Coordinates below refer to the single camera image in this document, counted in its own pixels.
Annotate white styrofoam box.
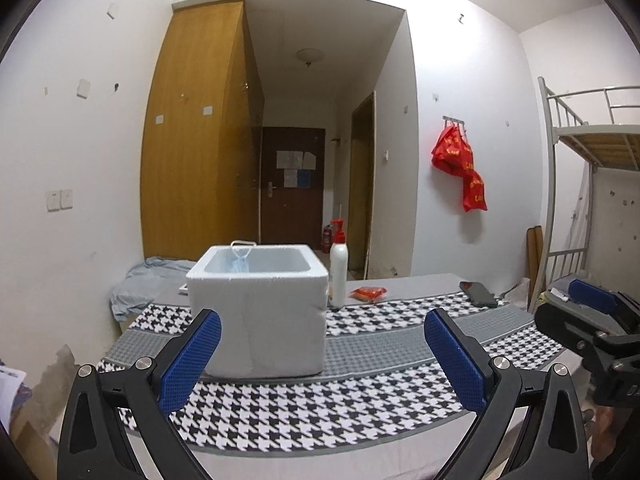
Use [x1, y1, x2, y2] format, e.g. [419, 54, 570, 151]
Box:
[186, 245, 329, 379]

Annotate metal bunk bed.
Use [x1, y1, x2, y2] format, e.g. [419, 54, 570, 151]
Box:
[527, 77, 639, 312]

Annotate person right hand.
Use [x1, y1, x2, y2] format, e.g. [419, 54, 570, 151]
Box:
[591, 406, 616, 462]

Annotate black smartphone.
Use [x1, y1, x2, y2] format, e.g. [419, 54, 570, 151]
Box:
[459, 281, 499, 308]

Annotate white red pump bottle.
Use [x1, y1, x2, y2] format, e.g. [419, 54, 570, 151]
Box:
[329, 219, 348, 309]

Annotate red snack packet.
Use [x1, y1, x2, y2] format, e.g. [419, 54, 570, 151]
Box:
[349, 286, 387, 304]

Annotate houndstooth table runner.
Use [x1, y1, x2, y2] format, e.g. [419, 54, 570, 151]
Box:
[94, 289, 582, 453]

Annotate dark brown entrance door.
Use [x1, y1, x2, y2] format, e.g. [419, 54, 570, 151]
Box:
[260, 127, 326, 249]

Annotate wall hook rack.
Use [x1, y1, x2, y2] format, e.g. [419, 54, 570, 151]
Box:
[442, 115, 465, 128]

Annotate wooden boards against wall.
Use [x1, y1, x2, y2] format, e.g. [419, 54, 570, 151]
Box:
[526, 226, 544, 301]

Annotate red fire extinguisher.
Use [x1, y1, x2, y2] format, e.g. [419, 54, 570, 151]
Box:
[321, 223, 333, 254]

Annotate grey blue crumpled cloth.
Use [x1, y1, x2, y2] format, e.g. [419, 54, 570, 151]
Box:
[108, 257, 195, 323]

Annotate ceiling lamp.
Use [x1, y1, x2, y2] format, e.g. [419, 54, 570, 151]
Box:
[295, 48, 326, 67]

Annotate wooden wardrobe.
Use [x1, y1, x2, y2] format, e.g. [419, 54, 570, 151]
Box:
[140, 0, 265, 260]

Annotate blue surgical face masks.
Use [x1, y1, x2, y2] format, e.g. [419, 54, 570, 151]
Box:
[230, 240, 257, 274]

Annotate red hanging bags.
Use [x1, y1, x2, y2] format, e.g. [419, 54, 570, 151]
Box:
[431, 119, 488, 212]

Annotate white wall switches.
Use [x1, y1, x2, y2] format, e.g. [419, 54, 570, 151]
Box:
[46, 188, 74, 212]

